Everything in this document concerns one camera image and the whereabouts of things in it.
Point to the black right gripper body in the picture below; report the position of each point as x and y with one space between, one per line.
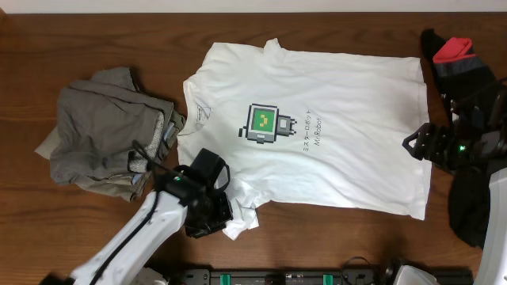
442 146

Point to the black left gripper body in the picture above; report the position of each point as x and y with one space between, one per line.
218 214

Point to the white printed t-shirt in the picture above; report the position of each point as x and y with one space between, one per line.
308 127

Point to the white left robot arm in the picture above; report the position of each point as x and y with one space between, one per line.
163 214

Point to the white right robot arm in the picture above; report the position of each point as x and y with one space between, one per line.
495 221

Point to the black garment with red collar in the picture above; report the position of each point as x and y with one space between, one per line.
469 90

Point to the grey folded garment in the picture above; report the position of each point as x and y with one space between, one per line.
107 132

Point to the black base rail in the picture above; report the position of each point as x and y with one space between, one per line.
356 270

